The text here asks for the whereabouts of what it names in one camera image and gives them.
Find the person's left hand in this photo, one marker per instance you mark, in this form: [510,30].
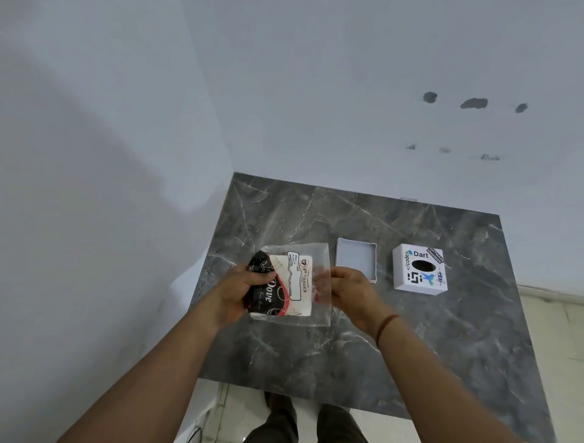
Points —
[228,299]

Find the white rectangular box lid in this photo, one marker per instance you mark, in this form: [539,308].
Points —
[356,259]

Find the person's left forearm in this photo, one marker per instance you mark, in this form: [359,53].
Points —
[150,383]

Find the person's right forearm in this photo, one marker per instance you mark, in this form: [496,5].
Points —
[433,388]

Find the dark grey trousers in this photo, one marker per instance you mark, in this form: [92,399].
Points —
[280,426]

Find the person's left thumb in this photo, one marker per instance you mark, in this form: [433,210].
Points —
[261,277]

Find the person's right hand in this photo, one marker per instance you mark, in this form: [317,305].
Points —
[358,299]

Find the person's right thumb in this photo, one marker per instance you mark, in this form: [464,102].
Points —
[344,273]

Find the white stickered tissue box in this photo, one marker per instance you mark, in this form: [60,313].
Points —
[419,279]

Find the black shoe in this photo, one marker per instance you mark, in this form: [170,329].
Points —
[270,398]

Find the clear plastic tissue packet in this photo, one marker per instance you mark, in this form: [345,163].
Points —
[296,292]

